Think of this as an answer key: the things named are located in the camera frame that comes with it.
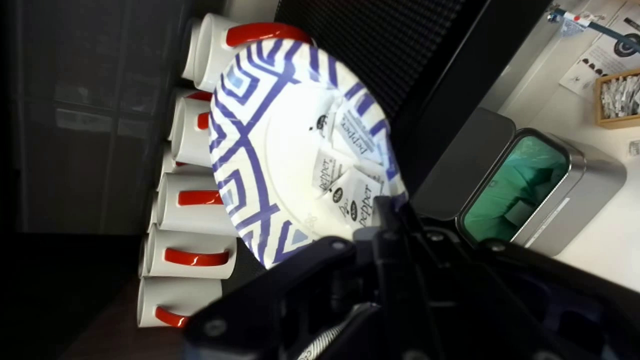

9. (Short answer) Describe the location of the black keurig coffee machine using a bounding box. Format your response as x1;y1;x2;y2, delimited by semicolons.
276;0;553;192

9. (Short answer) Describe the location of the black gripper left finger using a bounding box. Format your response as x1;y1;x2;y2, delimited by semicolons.
185;235;373;360

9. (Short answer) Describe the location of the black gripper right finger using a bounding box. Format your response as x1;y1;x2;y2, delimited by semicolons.
400;203;640;360

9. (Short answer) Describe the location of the blue patterned paper plate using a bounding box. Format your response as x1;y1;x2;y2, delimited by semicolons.
209;40;406;268

